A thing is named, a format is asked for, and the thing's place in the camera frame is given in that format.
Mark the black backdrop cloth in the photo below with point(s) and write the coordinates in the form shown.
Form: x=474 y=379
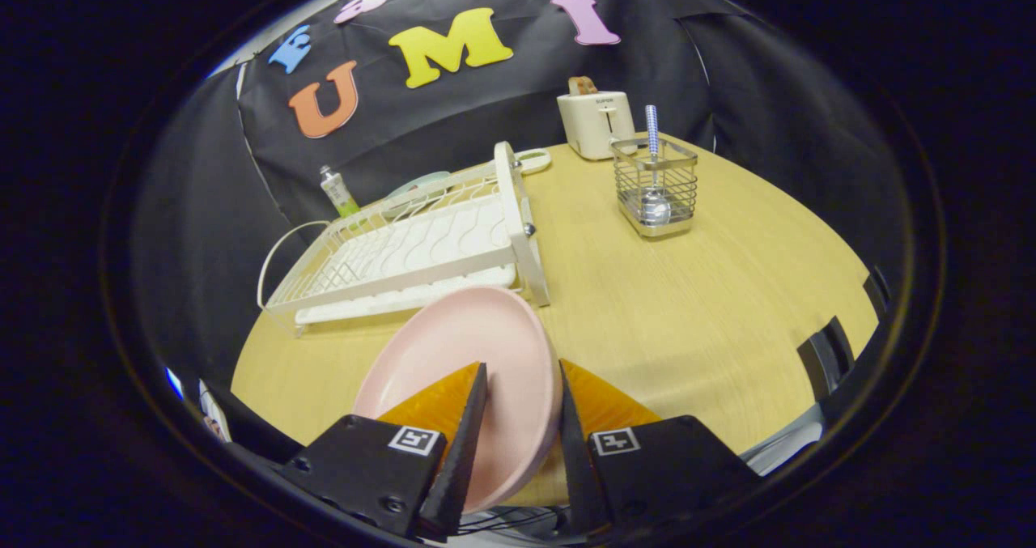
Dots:
x=486 y=103

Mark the clear bottle with green liquid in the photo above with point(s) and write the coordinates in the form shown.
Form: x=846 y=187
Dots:
x=340 y=196

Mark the white toaster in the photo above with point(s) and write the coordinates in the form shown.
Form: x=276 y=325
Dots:
x=595 y=123

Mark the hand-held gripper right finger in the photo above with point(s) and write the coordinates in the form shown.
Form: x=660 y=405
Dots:
x=576 y=467

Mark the black table edge bracket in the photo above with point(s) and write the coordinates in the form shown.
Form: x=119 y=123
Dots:
x=876 y=290
x=825 y=358

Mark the brown bread slice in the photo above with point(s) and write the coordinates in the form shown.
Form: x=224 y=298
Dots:
x=583 y=87

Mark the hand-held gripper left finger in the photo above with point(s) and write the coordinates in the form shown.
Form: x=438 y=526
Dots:
x=461 y=467

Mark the pink plate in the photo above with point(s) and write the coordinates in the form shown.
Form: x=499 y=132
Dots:
x=477 y=329

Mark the white divided snack tray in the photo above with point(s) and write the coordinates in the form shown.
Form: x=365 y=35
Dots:
x=536 y=161

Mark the pale green plate with food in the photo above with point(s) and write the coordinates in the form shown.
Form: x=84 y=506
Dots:
x=421 y=184

